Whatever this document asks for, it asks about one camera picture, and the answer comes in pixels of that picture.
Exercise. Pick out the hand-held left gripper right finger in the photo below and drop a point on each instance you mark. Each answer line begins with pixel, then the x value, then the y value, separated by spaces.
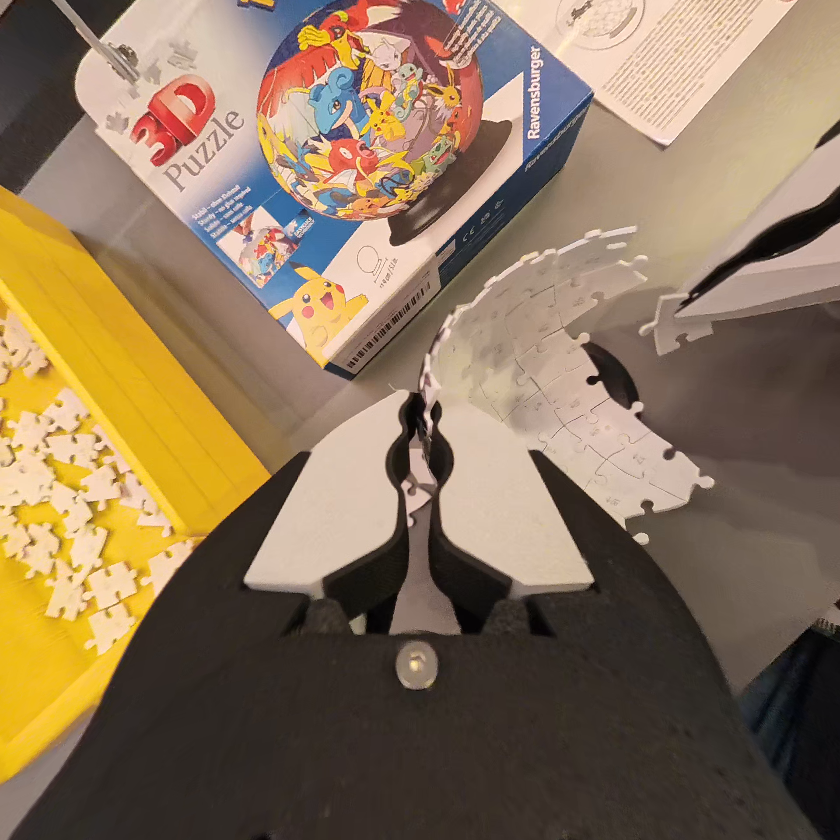
pixel 505 518

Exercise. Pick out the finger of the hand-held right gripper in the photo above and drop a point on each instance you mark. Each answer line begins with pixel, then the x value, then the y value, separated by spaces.
pixel 800 203
pixel 787 275

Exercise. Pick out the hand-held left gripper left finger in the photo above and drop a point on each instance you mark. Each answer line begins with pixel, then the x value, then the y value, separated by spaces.
pixel 315 512

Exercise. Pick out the white curved puzzle piece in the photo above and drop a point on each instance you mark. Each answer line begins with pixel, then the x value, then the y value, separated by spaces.
pixel 673 325

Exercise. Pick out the black round ball stand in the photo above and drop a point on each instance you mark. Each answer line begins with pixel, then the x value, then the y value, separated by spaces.
pixel 617 374

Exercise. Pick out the partly built puzzle ball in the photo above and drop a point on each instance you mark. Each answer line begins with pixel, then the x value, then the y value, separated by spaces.
pixel 558 341

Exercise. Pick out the yellow plastic bin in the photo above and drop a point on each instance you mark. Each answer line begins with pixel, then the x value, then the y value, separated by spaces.
pixel 131 394

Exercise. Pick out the pile of white puzzle pieces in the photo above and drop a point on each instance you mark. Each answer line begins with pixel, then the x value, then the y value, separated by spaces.
pixel 65 472

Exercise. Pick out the blue puzzle box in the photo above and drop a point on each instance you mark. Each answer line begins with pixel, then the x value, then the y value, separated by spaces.
pixel 367 131

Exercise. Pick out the printed instruction sheet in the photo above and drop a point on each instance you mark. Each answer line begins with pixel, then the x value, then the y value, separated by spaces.
pixel 682 65

